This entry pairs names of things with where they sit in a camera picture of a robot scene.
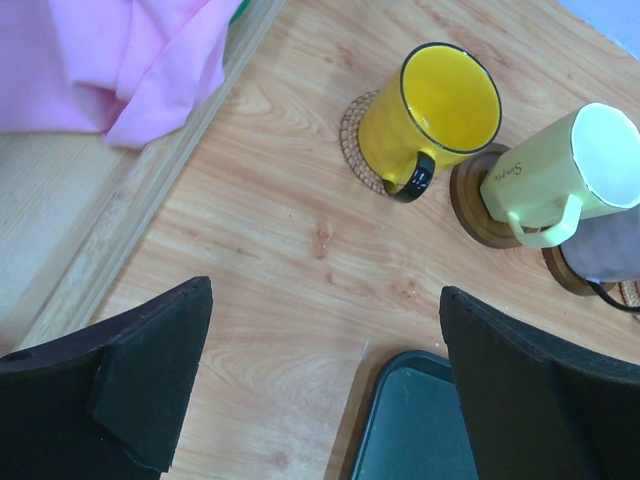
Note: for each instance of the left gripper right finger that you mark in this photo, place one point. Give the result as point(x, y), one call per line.
point(536, 406)

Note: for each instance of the pink t-shirt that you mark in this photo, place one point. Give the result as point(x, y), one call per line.
point(132, 71)

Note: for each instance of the yellow green clothes hanger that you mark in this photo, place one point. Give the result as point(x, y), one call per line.
point(239, 11)

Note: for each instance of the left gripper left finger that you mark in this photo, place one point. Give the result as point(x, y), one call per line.
point(107, 401)

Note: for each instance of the wooden clothes rack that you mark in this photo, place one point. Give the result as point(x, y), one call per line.
point(72, 209)

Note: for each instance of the white mug green handle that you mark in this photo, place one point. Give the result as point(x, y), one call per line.
point(584, 165)

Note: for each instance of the woven rattan coaster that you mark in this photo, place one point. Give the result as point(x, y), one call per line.
point(630, 294)
point(349, 143)

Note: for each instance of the purple mug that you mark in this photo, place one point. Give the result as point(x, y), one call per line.
point(605, 249)

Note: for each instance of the brown wooden coaster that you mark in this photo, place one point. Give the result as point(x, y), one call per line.
point(464, 187)
point(563, 274)

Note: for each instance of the yellow mug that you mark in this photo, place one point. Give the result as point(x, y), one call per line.
point(439, 109)

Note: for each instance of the black plastic tray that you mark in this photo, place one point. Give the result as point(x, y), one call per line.
point(414, 426)

